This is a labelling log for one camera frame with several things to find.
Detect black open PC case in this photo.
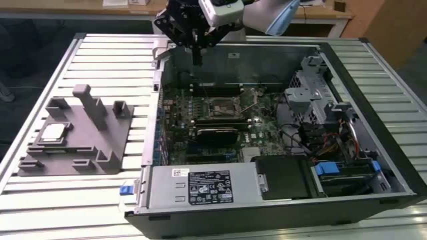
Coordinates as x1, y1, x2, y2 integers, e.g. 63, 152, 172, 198
123, 36, 427, 240

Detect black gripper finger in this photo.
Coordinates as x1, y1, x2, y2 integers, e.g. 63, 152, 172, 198
196, 26, 221, 67
153, 11, 199, 67

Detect green motherboard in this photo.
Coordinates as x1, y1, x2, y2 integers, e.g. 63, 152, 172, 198
156, 83, 303, 168

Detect small black graphics card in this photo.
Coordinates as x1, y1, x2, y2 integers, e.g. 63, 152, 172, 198
193, 127, 240, 146

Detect orange data cable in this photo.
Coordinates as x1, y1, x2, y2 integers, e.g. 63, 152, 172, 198
351, 138, 363, 161

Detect grey metal drive cage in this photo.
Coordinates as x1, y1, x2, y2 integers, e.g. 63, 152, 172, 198
283, 56, 356, 126

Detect RAM slot black latches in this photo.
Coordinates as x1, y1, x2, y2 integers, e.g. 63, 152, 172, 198
189, 91, 244, 97
189, 85, 244, 90
196, 126, 251, 132
195, 118, 249, 123
195, 120, 249, 126

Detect silver CPU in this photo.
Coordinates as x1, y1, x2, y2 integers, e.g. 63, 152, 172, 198
39, 122, 73, 143

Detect wooden desk white legs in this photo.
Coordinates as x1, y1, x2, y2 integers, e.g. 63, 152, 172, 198
0, 0, 355, 38

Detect wooden cabinet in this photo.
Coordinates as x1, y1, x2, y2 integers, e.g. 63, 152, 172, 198
341, 0, 427, 72

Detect yellow orange wire bundle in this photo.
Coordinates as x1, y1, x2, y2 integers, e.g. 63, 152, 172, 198
315, 142, 339, 158

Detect grey plastic parts rack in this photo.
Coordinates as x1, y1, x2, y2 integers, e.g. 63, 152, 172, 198
16, 83, 136, 177

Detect silver chipset heatsink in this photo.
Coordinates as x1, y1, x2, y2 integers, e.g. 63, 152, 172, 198
240, 146, 264, 159

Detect grey case hinge bracket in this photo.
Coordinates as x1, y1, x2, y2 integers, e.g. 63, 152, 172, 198
151, 39, 172, 69

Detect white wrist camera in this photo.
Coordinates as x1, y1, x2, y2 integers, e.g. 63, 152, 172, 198
199, 0, 247, 27

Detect black plastic shroud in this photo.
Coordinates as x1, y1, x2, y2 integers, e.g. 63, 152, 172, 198
249, 154, 327, 201

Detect hard disk in blue carrier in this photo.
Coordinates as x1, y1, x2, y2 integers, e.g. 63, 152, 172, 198
311, 159, 383, 199

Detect blue release latch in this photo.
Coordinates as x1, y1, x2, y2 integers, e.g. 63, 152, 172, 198
119, 184, 135, 197

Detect silver power supply unit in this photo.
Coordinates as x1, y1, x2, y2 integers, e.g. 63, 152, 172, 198
135, 164, 269, 210

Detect green RAM stick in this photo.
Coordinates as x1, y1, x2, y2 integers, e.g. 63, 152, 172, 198
41, 147, 93, 154

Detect CPU socket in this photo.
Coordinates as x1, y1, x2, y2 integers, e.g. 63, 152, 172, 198
207, 97, 243, 120

